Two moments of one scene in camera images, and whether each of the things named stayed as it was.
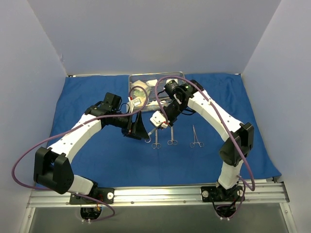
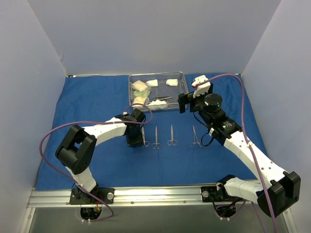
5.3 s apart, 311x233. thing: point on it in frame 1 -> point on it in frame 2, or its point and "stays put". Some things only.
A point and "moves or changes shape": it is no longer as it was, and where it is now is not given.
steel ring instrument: [150, 133] moves or changes shape
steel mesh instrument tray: [146, 91] stays put
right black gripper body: [168, 119] -> [182, 103]
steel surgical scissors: [174, 141] stays put
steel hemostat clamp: [196, 141] stays put
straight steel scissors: [156, 145] stays put
